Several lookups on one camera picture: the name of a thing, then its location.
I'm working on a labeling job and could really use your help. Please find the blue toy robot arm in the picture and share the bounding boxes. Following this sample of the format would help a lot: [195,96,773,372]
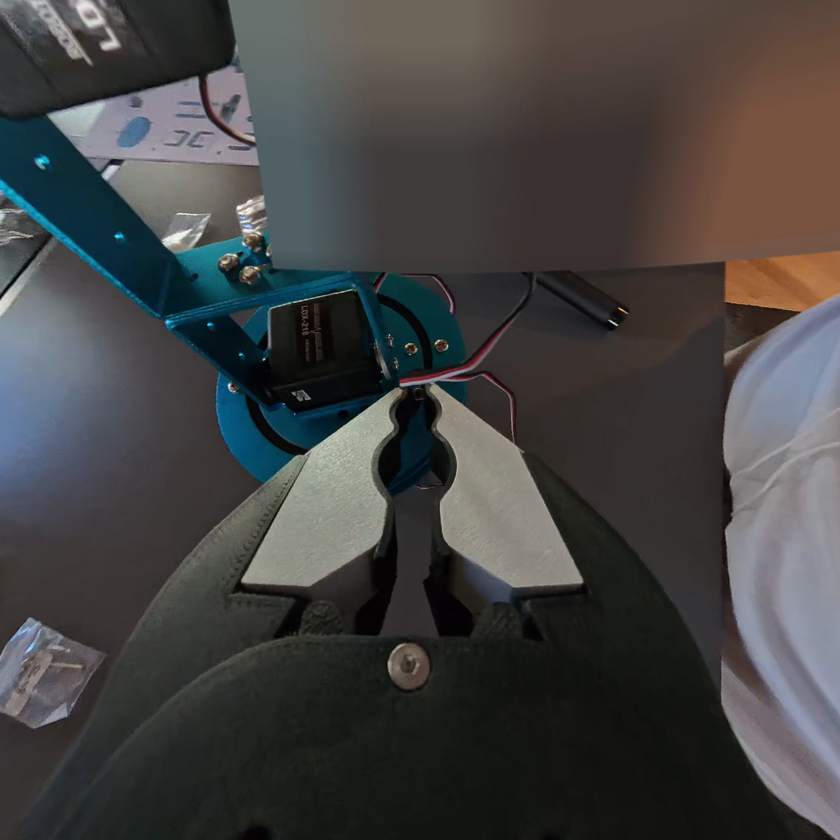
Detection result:
[0,0,470,503]

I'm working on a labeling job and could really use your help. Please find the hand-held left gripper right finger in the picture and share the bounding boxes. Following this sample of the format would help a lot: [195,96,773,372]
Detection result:
[425,383,586,606]

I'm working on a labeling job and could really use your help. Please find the clear bag with screws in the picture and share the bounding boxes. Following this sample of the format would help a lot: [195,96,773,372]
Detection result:
[0,617,109,729]

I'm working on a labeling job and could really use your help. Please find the black electric screwdriver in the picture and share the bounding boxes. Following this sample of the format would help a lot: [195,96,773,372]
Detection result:
[535,272,631,332]

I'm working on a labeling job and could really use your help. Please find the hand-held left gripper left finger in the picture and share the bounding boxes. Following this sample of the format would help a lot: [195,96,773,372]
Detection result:
[240,387,406,608]

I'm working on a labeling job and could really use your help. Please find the red white black servo cable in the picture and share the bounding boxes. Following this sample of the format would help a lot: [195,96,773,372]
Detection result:
[374,272,539,395]

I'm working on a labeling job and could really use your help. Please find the person's white clothing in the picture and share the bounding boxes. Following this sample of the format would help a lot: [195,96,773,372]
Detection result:
[722,298,840,840]

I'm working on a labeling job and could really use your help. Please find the printed instruction sheet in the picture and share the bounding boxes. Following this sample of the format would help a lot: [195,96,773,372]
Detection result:
[49,56,263,165]

